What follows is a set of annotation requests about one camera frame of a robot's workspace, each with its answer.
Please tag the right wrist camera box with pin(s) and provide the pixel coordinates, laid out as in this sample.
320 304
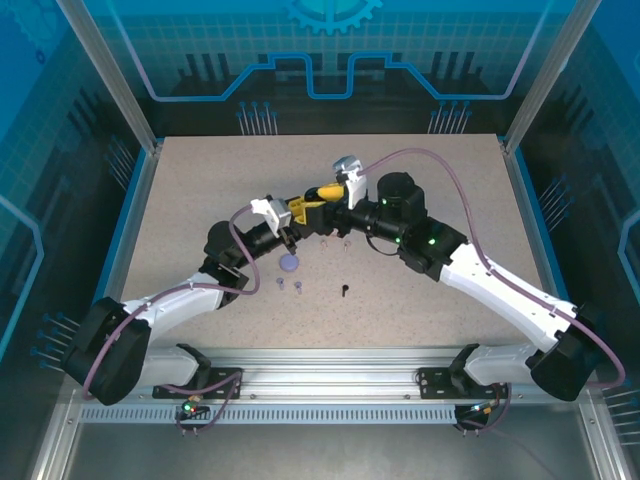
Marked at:
352 182

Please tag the blue table edge strip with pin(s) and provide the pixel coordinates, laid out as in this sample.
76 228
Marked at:
109 255
536 205

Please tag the aluminium corner post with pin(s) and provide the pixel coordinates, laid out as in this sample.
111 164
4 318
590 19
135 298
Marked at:
546 75
113 75

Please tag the wide aluminium mounting rail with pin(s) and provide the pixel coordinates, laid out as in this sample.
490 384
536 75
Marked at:
325 372

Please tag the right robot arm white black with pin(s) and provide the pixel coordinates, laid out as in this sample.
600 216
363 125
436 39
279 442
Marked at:
500 285

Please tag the aluminium table side rail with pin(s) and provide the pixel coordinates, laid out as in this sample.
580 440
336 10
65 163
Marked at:
122 250
524 200

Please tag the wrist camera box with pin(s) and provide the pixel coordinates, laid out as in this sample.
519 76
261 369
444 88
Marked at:
352 182
270 210

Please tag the purple earbud charging case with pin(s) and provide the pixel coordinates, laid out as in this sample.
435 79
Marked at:
290 263

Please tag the small connector board with lights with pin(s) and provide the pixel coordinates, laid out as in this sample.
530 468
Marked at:
482 410
189 407

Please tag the aluminium frame beam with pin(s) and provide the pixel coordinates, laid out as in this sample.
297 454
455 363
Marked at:
602 440
55 440

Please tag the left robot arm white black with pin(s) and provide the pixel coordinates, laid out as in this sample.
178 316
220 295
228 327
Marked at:
175 302

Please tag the grey metal shelf panel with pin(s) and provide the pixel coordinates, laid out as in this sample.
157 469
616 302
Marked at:
325 455

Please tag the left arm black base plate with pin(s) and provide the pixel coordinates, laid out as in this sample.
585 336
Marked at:
225 385

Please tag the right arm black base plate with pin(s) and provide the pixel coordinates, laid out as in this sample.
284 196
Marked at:
435 385

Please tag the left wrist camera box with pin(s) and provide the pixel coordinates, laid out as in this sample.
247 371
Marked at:
270 210

